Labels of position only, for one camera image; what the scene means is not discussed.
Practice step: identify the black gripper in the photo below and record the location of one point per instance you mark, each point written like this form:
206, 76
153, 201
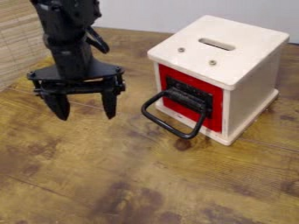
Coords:
77, 73

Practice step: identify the white wooden box cabinet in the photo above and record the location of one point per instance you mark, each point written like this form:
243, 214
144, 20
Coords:
234, 56

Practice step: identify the red wooden drawer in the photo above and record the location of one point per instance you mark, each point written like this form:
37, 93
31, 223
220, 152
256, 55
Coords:
195, 95

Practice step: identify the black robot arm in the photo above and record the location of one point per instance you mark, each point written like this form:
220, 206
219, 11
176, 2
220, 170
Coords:
67, 20

